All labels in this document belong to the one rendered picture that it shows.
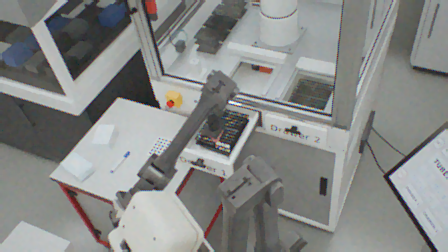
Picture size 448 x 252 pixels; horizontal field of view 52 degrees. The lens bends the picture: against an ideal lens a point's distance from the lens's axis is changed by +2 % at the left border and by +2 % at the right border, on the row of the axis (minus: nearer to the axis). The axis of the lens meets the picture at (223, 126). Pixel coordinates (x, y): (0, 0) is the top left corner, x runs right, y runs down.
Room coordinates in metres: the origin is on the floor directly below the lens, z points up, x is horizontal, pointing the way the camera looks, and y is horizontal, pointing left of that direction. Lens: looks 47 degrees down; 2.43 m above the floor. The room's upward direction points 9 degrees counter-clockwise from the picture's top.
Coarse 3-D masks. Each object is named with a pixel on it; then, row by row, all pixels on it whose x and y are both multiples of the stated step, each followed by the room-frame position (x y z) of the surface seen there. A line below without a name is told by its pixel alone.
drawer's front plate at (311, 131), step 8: (272, 120) 1.39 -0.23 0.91; (280, 120) 1.37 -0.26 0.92; (288, 120) 1.36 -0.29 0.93; (272, 128) 1.39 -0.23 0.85; (304, 128) 1.31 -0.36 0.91; (312, 128) 1.29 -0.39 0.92; (320, 128) 1.28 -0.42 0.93; (288, 136) 1.35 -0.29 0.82; (296, 136) 1.33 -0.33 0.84; (304, 136) 1.31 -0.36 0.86; (312, 136) 1.29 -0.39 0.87; (320, 136) 1.27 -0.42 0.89; (320, 144) 1.27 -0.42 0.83
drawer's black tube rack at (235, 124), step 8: (224, 112) 1.50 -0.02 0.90; (232, 112) 1.49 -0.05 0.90; (232, 120) 1.44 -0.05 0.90; (240, 120) 1.44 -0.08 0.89; (248, 120) 1.45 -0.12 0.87; (224, 128) 1.40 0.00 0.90; (232, 128) 1.41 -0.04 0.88; (240, 128) 1.38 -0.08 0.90; (200, 136) 1.37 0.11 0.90; (208, 136) 1.36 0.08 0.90; (224, 136) 1.37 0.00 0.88; (232, 136) 1.34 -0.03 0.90; (240, 136) 1.37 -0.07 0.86; (200, 144) 1.35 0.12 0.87; (208, 144) 1.34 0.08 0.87; (232, 144) 1.32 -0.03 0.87; (224, 152) 1.28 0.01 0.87
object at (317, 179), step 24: (360, 120) 1.53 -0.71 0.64; (264, 144) 1.45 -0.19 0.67; (288, 144) 1.38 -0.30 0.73; (312, 144) 1.31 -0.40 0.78; (360, 144) 1.65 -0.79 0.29; (288, 168) 1.38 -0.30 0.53; (312, 168) 1.32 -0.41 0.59; (336, 168) 1.25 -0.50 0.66; (288, 192) 1.38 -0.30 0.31; (312, 192) 1.31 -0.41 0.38; (336, 192) 1.24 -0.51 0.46; (288, 216) 1.38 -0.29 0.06; (312, 216) 1.31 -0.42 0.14; (336, 216) 1.24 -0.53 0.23
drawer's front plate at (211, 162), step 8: (184, 152) 1.28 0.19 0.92; (192, 152) 1.26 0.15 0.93; (184, 160) 1.29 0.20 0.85; (192, 160) 1.26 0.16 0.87; (208, 160) 1.21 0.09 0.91; (216, 160) 1.20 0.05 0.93; (224, 160) 1.19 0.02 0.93; (200, 168) 1.24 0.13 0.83; (216, 168) 1.20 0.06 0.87; (224, 168) 1.17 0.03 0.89; (232, 168) 1.16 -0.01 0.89; (224, 176) 1.18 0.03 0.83
